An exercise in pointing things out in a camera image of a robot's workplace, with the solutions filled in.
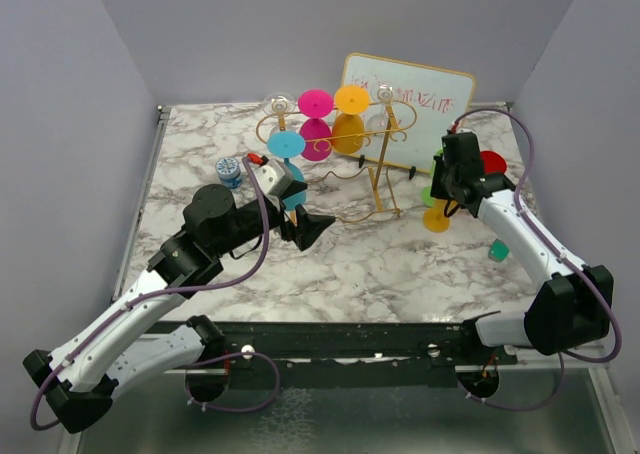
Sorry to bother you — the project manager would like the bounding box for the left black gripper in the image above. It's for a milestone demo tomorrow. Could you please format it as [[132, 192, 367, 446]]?
[[213, 180, 336, 258]]

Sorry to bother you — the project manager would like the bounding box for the green wine glass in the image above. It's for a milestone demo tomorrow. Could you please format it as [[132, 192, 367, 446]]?
[[421, 150, 442, 208]]

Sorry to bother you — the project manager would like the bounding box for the red wine glass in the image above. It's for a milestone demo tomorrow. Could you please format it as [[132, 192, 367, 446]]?
[[480, 150, 508, 174]]

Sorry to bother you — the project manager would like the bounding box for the yellow wine glass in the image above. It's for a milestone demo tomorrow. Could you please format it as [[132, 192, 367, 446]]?
[[422, 199, 450, 233]]

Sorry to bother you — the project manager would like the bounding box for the blue wine glass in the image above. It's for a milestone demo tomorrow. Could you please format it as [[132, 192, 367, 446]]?
[[267, 131, 306, 211]]

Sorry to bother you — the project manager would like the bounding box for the clear wine glass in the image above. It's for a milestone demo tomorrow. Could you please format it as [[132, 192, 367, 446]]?
[[365, 81, 397, 131], [262, 92, 296, 115]]

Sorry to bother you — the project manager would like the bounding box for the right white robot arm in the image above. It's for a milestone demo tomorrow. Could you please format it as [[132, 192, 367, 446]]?
[[431, 131, 614, 365]]

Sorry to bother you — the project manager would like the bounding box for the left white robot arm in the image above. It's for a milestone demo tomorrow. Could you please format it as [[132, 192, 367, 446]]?
[[23, 184, 335, 433]]

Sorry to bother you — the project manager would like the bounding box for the pink wine glass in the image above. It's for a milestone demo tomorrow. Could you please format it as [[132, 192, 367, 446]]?
[[298, 89, 334, 162]]

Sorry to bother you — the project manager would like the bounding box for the back orange wine glass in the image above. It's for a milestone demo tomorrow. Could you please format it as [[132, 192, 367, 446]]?
[[331, 85, 370, 154]]

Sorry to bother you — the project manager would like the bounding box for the blue patterned small jar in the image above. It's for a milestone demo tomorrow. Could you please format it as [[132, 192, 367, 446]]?
[[215, 157, 243, 189]]

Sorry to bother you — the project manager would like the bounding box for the teal green cube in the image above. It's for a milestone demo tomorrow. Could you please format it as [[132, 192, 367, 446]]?
[[488, 239, 510, 263]]

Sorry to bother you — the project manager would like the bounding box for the gold framed whiteboard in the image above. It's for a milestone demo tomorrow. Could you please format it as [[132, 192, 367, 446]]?
[[342, 53, 476, 173]]

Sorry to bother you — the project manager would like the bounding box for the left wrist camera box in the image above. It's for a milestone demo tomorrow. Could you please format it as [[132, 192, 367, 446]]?
[[253, 159, 294, 199]]

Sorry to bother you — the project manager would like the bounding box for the gold wire glass rack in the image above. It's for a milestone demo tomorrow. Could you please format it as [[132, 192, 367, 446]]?
[[255, 98, 418, 224]]

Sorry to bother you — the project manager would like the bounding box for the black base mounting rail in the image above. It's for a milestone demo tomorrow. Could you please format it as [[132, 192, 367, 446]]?
[[186, 315, 517, 389]]

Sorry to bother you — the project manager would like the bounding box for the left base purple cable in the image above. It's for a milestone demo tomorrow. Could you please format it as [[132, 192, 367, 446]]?
[[183, 349, 282, 414]]

